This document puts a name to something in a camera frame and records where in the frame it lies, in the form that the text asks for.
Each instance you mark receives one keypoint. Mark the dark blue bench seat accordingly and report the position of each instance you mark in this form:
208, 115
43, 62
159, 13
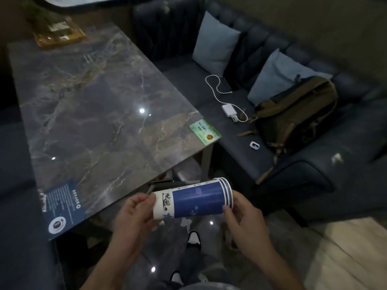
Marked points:
21, 208

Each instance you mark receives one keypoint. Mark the dark blue tufted sofa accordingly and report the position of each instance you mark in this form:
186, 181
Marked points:
302, 166

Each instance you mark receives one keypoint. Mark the person's left thumb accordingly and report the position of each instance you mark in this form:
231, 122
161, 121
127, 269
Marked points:
143, 199

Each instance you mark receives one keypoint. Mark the person's left forearm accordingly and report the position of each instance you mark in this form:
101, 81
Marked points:
105, 268

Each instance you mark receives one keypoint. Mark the green table sticker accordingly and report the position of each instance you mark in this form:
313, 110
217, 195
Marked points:
205, 132

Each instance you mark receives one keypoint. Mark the blue white paper cup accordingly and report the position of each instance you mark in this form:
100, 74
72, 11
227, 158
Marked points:
193, 200
230, 193
226, 193

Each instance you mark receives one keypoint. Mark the blue table sticker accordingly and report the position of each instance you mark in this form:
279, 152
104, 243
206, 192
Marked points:
62, 205

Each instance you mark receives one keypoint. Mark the person's right hand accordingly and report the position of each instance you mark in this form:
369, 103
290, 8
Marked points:
248, 226

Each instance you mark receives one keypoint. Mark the small white clip device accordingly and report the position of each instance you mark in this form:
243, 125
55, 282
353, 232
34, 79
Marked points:
253, 144

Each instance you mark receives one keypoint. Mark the white power adapter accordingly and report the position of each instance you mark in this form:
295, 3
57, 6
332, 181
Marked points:
229, 111

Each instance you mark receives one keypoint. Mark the orange tray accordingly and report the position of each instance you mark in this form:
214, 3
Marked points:
60, 37

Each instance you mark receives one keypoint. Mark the olive brown backpack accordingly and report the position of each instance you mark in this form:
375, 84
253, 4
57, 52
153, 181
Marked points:
296, 117

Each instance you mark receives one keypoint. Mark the person's left hand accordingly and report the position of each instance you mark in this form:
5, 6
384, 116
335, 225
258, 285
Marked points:
130, 220

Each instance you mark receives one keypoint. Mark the person's right thumb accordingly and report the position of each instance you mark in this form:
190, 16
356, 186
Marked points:
230, 217

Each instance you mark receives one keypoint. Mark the person's right forearm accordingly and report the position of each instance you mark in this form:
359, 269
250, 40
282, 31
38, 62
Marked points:
272, 268

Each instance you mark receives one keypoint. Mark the light blue pillow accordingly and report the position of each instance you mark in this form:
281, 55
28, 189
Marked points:
275, 75
214, 42

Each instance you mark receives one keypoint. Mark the person's dark trousers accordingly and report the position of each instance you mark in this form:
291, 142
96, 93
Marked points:
193, 268

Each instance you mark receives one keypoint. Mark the black white shoe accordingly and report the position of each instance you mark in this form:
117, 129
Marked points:
177, 277
193, 240

